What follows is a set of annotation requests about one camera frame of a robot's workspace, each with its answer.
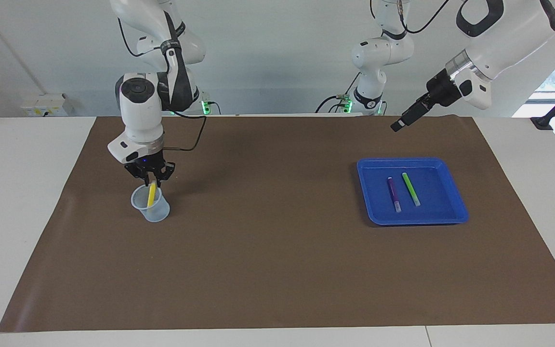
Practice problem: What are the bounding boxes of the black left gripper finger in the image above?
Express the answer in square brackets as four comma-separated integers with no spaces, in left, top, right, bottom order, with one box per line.
[402,100,428,124]
[390,108,418,133]

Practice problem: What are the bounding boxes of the green marker pen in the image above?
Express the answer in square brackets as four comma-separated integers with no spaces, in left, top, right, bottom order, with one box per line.
[401,172,422,207]

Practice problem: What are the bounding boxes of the purple marker pen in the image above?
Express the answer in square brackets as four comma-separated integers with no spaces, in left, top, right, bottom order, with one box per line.
[387,177,402,213]

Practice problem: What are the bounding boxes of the blue plastic tray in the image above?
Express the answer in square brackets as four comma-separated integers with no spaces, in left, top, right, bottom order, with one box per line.
[357,157,470,226]

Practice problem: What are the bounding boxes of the clear plastic cup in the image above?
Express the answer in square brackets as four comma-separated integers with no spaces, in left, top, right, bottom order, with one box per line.
[131,185,171,223]

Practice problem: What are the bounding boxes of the brown table mat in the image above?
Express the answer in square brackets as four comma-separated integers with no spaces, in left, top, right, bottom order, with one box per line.
[0,116,555,333]

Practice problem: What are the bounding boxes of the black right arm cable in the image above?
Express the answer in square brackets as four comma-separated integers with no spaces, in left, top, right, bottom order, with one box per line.
[162,115,207,152]

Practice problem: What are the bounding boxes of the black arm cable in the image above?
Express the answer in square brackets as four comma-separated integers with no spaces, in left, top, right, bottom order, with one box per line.
[162,115,207,152]
[370,0,452,35]

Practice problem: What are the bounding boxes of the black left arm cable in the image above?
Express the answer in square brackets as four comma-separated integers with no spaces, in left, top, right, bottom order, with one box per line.
[370,0,452,35]

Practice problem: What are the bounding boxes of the black left base cable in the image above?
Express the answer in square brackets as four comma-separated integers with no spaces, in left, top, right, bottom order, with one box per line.
[315,72,361,115]

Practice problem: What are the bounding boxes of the white wall socket box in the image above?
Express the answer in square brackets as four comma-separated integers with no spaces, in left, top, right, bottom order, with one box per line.
[20,93,73,117]

